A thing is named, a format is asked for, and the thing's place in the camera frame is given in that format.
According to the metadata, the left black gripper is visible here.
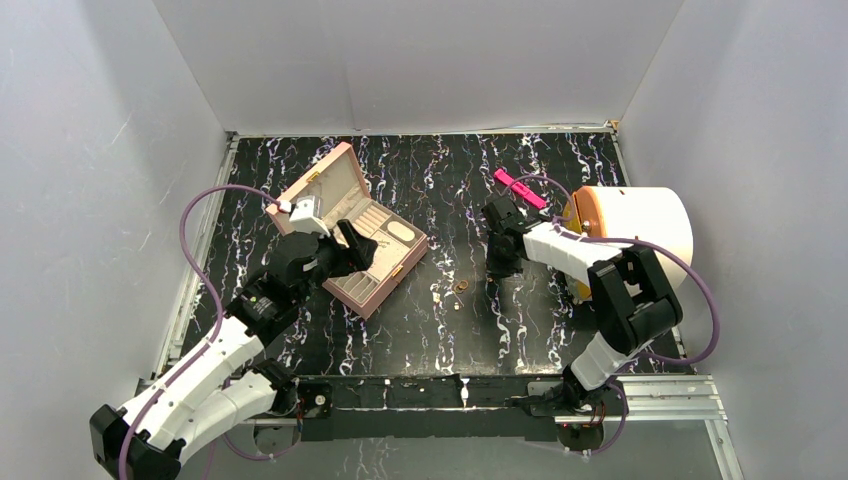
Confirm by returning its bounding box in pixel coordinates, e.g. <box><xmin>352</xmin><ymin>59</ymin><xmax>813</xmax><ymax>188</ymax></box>
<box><xmin>295</xmin><ymin>220</ymin><xmax>377</xmax><ymax>305</ymax></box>

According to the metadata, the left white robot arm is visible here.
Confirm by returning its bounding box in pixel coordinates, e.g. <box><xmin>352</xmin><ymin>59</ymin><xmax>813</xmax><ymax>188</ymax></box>
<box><xmin>89</xmin><ymin>219</ymin><xmax>378</xmax><ymax>479</ymax></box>

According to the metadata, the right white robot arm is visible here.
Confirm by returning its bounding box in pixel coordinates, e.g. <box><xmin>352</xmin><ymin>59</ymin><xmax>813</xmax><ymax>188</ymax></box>
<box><xmin>482</xmin><ymin>196</ymin><xmax>683</xmax><ymax>414</ymax></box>

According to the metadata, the pink jewelry box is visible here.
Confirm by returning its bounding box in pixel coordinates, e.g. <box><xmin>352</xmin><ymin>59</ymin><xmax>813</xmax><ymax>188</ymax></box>
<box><xmin>266</xmin><ymin>142</ymin><xmax>427</xmax><ymax>319</ymax></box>

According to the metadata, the pink plastic clip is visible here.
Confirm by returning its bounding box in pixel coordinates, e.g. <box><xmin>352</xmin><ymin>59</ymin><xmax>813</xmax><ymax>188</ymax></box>
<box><xmin>493</xmin><ymin>168</ymin><xmax>547</xmax><ymax>210</ymax></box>

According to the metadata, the white cylinder with orange lid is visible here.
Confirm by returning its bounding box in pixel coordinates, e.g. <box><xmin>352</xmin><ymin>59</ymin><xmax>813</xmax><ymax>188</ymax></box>
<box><xmin>563</xmin><ymin>186</ymin><xmax>694</xmax><ymax>299</ymax></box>

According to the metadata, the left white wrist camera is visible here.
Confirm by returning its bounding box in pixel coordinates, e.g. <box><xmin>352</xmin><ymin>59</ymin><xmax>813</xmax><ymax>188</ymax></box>
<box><xmin>289</xmin><ymin>195</ymin><xmax>330</xmax><ymax>237</ymax></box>

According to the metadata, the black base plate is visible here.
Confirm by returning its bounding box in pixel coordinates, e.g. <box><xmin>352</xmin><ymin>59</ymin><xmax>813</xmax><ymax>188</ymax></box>
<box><xmin>299</xmin><ymin>374</ymin><xmax>568</xmax><ymax>442</ymax></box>

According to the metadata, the aluminium frame rail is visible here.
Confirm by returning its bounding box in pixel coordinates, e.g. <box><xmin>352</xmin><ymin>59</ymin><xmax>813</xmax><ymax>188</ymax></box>
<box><xmin>125</xmin><ymin>375</ymin><xmax>747</xmax><ymax>480</ymax></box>

